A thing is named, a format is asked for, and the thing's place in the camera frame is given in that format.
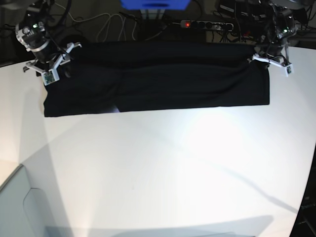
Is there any grey panel bottom left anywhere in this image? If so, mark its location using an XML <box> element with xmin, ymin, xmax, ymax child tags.
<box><xmin>0</xmin><ymin>164</ymin><xmax>72</xmax><ymax>237</ymax></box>

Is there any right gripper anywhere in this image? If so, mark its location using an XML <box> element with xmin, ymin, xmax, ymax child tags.
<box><xmin>23</xmin><ymin>42</ymin><xmax>82</xmax><ymax>85</ymax></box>

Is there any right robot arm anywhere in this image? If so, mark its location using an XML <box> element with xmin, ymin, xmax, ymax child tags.
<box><xmin>15</xmin><ymin>0</ymin><xmax>82</xmax><ymax>86</ymax></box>

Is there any white coiled cable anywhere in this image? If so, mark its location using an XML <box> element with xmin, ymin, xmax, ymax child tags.
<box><xmin>61</xmin><ymin>4</ymin><xmax>163</xmax><ymax>45</ymax></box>

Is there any black T-shirt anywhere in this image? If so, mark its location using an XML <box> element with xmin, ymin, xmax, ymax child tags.
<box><xmin>43</xmin><ymin>41</ymin><xmax>270</xmax><ymax>117</ymax></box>

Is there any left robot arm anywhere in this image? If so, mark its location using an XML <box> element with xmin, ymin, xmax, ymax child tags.
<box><xmin>247</xmin><ymin>0</ymin><xmax>297</xmax><ymax>77</ymax></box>

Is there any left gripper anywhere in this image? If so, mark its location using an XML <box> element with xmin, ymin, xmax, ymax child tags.
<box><xmin>247</xmin><ymin>43</ymin><xmax>294</xmax><ymax>77</ymax></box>

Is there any blue plastic box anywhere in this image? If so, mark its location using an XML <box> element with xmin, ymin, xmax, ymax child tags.
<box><xmin>120</xmin><ymin>0</ymin><xmax>190</xmax><ymax>10</ymax></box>

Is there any black power strip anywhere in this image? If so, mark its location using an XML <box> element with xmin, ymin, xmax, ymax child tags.
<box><xmin>173</xmin><ymin>20</ymin><xmax>234</xmax><ymax>32</ymax></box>

